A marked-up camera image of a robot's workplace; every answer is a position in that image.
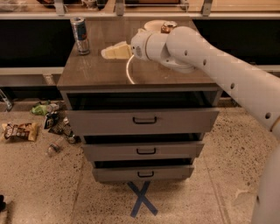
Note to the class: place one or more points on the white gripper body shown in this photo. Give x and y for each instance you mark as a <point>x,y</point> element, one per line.
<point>138,45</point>

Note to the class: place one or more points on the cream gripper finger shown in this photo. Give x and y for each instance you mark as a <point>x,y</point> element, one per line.
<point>122,44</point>
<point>110,53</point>

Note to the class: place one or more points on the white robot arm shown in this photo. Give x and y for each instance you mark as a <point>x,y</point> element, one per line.
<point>254,89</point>

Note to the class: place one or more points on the crushed gold soda can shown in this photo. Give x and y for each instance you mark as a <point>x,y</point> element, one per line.
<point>168,26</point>

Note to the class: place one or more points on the blue silver redbull can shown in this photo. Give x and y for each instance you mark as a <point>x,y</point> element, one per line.
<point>80,34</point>

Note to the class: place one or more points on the white bowl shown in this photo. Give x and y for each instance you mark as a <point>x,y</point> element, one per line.
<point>154,25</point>

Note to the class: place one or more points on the grey three-drawer cabinet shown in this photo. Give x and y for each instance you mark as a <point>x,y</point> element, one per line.
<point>91,82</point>

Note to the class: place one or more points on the top grey drawer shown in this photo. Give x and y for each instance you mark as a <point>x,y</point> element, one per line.
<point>142,121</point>

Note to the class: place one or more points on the grey drawer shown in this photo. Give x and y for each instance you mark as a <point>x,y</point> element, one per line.
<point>142,173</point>
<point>142,151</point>
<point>142,121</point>

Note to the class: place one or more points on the green snack bag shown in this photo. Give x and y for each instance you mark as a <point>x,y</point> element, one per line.
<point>39,109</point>

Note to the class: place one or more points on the middle grey drawer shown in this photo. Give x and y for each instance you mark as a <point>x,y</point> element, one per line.
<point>142,151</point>

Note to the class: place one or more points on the clear plastic bottle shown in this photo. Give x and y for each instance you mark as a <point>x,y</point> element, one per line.
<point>54,147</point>

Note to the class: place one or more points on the brown chip bag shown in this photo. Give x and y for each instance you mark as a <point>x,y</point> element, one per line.
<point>24,131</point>

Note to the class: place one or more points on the bottom grey drawer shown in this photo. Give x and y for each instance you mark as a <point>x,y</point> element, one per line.
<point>142,173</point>

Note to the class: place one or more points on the blue tape cross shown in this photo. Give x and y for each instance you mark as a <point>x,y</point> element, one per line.
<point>141,199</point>

